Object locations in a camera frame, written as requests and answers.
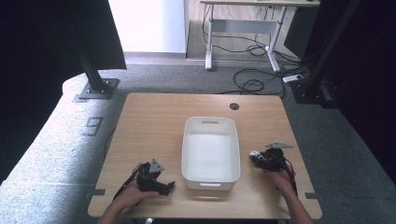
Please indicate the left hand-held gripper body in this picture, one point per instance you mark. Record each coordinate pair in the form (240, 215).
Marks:
(146, 180)

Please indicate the person's left hand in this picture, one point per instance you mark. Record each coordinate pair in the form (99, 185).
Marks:
(133, 196)

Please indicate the white plastic basin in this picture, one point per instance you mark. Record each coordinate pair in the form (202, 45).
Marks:
(211, 154)

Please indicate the round black table grommet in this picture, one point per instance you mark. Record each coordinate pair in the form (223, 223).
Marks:
(234, 106)

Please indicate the black metal stand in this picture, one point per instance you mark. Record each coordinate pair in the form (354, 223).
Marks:
(314, 84)
(95, 81)

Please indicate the person's right hand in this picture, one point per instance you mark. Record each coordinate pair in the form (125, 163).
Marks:
(281, 182)

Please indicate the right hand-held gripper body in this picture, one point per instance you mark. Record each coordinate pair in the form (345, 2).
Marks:
(274, 160)

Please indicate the white power strip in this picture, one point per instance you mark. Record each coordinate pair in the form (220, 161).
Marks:
(292, 78)

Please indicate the black curtain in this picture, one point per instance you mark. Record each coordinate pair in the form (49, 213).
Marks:
(367, 77)
(37, 62)

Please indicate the white-legged wooden desk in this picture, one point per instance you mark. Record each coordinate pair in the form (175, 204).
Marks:
(246, 26)

